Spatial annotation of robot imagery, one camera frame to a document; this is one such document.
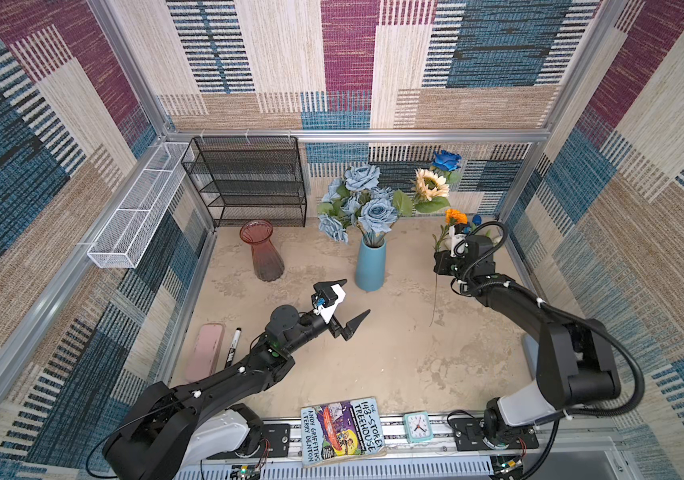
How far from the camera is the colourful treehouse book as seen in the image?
27.9 inches

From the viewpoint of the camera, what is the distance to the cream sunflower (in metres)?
0.70

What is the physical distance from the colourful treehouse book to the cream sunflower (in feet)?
1.71
